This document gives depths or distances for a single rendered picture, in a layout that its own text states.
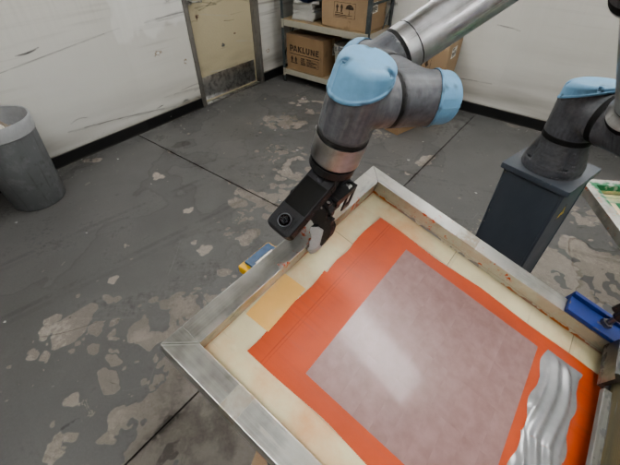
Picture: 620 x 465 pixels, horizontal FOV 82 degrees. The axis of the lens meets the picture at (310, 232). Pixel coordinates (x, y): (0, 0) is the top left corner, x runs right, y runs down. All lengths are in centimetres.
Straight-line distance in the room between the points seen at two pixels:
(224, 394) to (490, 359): 46
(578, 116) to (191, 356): 97
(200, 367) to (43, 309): 212
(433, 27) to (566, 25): 364
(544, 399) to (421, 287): 27
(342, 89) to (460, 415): 52
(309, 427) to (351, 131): 41
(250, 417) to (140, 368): 161
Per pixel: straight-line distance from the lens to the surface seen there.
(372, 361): 63
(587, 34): 426
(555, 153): 112
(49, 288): 273
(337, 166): 51
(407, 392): 64
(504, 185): 119
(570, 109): 109
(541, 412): 76
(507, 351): 78
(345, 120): 46
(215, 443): 186
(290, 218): 53
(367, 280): 69
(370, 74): 44
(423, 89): 51
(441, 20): 66
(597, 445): 77
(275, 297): 63
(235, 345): 59
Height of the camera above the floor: 173
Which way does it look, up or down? 43 degrees down
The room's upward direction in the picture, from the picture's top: straight up
